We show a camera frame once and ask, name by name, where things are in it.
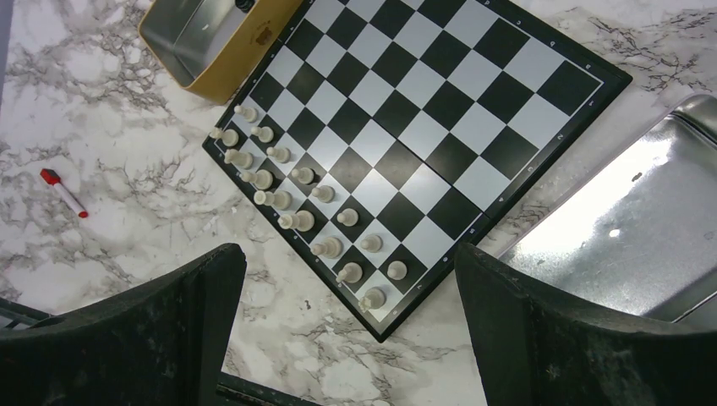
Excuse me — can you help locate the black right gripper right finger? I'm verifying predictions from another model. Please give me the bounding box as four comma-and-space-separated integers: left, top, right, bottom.
454, 243, 716, 405

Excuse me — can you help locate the red and white marker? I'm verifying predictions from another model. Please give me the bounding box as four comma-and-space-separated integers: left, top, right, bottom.
40, 168, 89, 218

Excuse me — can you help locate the black and white chessboard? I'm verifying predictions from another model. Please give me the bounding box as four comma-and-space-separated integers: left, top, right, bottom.
203, 1, 632, 341

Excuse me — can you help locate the white chess pawn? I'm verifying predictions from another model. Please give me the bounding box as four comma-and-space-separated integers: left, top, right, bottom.
386, 261, 408, 280
360, 233, 383, 253
250, 126, 275, 144
311, 185, 335, 203
337, 208, 359, 227
291, 167, 315, 184
266, 146, 291, 163
233, 105, 258, 123

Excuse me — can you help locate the white chess knight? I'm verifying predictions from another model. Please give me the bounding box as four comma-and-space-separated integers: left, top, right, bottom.
224, 149, 254, 169
336, 262, 363, 283

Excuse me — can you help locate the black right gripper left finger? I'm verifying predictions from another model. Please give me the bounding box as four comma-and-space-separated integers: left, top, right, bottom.
1, 243, 247, 405

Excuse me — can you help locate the white chess bishop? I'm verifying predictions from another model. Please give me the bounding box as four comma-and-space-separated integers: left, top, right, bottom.
239, 169, 274, 190
310, 237, 343, 259

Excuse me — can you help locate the yellow metal tin box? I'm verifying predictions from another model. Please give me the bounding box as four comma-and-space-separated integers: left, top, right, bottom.
138, 0, 302, 105

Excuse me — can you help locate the silver metal tin lid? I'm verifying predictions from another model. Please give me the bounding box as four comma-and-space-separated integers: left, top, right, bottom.
501, 94, 716, 330

